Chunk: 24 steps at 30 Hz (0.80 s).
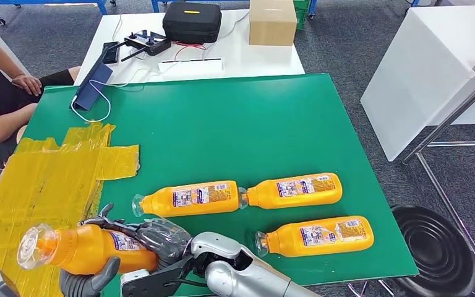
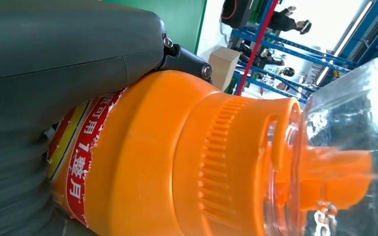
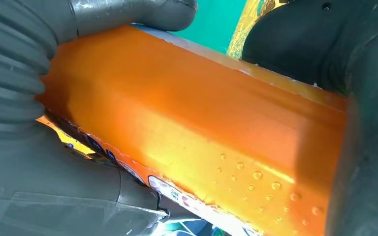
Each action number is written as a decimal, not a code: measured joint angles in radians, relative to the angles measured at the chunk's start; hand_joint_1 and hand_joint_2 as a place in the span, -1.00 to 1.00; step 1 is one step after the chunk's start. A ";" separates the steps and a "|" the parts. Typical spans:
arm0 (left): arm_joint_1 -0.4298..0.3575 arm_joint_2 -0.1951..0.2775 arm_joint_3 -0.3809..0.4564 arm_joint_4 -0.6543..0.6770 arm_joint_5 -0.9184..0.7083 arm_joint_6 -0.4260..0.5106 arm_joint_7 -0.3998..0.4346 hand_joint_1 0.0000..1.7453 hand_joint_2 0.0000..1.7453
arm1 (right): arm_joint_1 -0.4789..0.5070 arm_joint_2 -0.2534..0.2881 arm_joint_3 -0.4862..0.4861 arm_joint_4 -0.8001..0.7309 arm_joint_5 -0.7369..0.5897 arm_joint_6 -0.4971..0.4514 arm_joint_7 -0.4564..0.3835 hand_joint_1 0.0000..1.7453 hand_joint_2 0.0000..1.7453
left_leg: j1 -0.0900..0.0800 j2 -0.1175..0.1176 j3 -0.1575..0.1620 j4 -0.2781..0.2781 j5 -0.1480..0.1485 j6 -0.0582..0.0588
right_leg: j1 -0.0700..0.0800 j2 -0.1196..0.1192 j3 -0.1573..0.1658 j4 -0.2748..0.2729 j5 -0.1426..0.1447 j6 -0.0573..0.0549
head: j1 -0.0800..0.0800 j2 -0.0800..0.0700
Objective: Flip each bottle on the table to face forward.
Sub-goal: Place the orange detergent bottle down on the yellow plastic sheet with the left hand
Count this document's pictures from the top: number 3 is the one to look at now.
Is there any green table board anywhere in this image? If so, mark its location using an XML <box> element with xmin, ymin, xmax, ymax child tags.
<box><xmin>172</xmin><ymin>0</ymin><xmax>247</xmax><ymax>55</ymax></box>

